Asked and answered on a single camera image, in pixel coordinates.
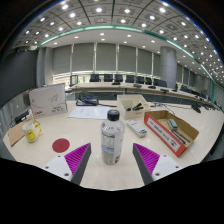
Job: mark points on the grey board eraser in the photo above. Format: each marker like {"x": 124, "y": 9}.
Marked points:
{"x": 172, "y": 124}

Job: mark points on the black item in beige box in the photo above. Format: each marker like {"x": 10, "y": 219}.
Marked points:
{"x": 136, "y": 107}

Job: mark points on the small beige open box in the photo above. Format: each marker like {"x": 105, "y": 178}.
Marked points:
{"x": 128, "y": 115}

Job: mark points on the black desk phone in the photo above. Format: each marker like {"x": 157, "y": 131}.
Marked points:
{"x": 87, "y": 100}

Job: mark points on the white paper sheet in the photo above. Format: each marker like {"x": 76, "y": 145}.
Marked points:
{"x": 88, "y": 112}

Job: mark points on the brown paper envelope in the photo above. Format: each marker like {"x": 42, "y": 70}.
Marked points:
{"x": 15, "y": 133}

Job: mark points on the white cardboard paper box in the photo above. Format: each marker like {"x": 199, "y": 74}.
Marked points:
{"x": 46, "y": 100}

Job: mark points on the white and yellow mug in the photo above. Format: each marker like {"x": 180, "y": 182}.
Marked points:
{"x": 30, "y": 132}

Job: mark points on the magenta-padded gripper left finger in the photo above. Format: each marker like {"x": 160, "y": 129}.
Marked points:
{"x": 77, "y": 158}

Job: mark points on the group of ceiling lights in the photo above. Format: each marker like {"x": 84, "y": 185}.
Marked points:
{"x": 99, "y": 10}

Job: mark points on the long curved conference desk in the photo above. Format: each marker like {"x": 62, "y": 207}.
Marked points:
{"x": 110, "y": 87}

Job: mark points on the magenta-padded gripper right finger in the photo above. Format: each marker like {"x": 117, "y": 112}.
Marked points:
{"x": 146, "y": 158}

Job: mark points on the black power adapter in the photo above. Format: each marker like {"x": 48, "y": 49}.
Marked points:
{"x": 21, "y": 116}

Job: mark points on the red-edged open cardboard box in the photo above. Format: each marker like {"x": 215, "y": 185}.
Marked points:
{"x": 163, "y": 135}

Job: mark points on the white remote control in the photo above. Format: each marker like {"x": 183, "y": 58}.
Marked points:
{"x": 136, "y": 128}

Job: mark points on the clear plastic water bottle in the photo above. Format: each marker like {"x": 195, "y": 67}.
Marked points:
{"x": 112, "y": 140}

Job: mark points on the row of black office chairs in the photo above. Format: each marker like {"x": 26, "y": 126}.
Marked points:
{"x": 118, "y": 78}

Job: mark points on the flat round red coaster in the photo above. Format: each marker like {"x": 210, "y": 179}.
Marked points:
{"x": 60, "y": 145}

